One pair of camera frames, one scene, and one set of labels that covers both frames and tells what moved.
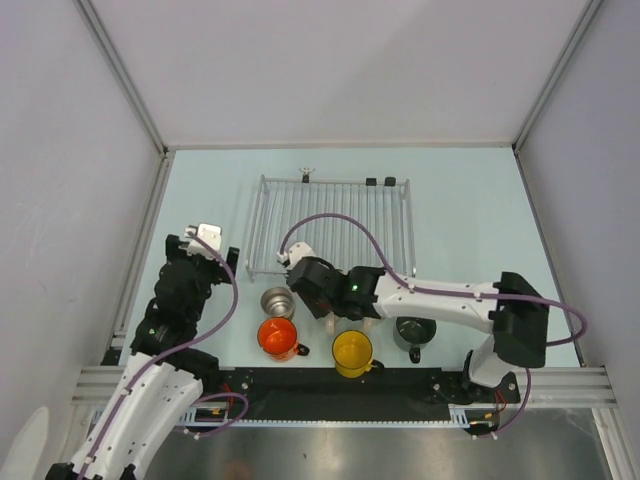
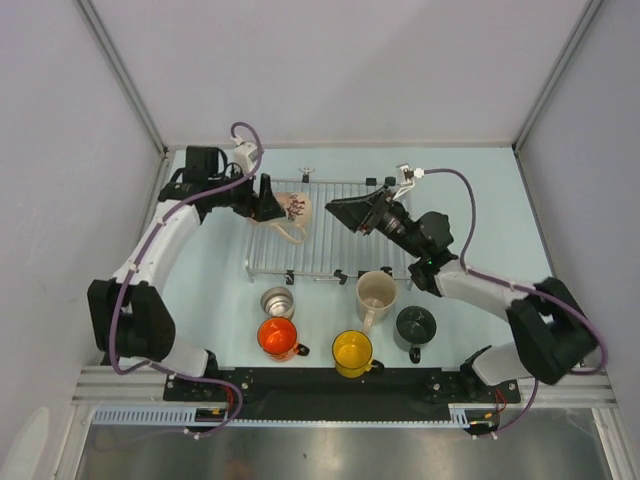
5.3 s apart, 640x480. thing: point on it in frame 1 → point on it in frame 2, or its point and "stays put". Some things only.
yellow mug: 352,353 stays put
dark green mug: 413,333 stays put
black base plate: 322,395 stays put
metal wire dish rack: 349,222 stays put
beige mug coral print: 331,322 → 298,210
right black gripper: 317,311 → 366,211
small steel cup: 278,302 stays put
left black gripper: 221,274 → 261,205
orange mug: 278,339 stays put
